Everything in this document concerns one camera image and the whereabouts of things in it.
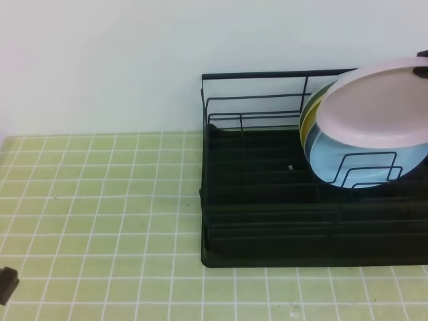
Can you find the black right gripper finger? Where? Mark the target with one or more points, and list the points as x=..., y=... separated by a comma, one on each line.
x=423, y=54

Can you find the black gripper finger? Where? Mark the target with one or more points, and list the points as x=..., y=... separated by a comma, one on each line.
x=9, y=280

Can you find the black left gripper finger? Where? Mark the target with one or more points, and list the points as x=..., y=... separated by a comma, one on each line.
x=421, y=71

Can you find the pink round plate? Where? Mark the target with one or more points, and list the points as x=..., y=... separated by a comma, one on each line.
x=379, y=106

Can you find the green plate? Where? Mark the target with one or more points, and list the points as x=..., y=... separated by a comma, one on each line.
x=314, y=97

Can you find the yellow plate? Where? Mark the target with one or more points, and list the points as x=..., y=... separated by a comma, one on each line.
x=308, y=119

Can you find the light blue plate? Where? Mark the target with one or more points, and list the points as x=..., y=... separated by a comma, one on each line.
x=348, y=166

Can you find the grey blue plate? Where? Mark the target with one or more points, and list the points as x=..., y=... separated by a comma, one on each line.
x=311, y=138

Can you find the black wire dish rack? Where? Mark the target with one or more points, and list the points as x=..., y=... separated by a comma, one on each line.
x=263, y=206

